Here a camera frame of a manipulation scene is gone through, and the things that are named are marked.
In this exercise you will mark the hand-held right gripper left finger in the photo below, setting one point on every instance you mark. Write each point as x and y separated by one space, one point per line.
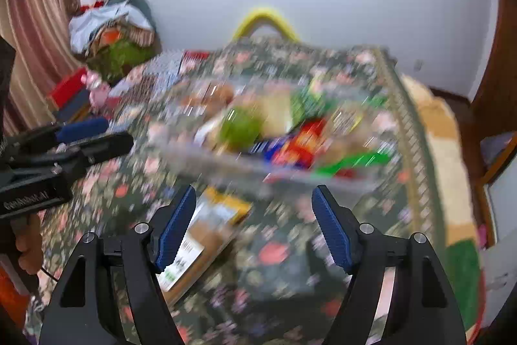
175 232

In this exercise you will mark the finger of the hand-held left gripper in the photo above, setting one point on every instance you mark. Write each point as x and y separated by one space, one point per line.
105 147
83 128

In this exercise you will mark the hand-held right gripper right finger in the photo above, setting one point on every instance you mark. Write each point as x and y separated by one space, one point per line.
331 227

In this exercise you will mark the brown stick snack packet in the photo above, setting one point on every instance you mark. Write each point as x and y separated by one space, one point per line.
198 252

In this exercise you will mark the yellow snack packet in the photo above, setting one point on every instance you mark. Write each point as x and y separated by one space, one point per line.
232 205

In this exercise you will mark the long green snack packet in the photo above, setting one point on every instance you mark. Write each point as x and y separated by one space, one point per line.
351 163

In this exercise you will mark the clear plastic container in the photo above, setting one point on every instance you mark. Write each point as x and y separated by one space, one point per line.
190 159

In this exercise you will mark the blue and red snack packet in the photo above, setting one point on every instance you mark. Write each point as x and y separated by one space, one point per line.
278 153

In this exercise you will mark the clear bag of pastries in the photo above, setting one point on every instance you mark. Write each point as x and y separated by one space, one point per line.
214 94

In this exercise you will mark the lime green round snack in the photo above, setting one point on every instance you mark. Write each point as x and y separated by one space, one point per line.
240 126

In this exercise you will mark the person's left hand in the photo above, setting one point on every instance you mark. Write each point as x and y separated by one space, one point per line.
30 248

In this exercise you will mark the pink toy rabbit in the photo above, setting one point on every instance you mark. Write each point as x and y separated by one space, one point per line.
97 92

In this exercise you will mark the red box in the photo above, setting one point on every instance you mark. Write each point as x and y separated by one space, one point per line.
66 88

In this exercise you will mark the floral blanket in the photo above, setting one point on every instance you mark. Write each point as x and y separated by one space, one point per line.
274 260

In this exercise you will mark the green leafy cloth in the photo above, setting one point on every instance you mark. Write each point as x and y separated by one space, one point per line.
121 56

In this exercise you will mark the checkered patchwork quilt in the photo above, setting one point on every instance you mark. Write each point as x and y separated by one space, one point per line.
161 74

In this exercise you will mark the orange cloth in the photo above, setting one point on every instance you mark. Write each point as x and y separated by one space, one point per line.
12 300

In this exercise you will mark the pile of clothes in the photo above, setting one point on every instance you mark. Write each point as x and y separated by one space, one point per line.
109 21

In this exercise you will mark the striped brown curtain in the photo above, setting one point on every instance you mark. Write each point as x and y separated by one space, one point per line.
36 17

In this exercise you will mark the teal chair back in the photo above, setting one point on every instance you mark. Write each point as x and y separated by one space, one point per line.
141 5

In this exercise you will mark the cream plush blanket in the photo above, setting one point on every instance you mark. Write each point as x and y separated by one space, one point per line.
448 151

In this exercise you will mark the yellow foam tube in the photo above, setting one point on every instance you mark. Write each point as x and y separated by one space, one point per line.
264 13

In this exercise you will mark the wooden door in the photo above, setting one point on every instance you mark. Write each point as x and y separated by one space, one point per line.
501 86

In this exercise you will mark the white wall socket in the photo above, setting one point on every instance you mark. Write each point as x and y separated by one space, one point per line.
419 65

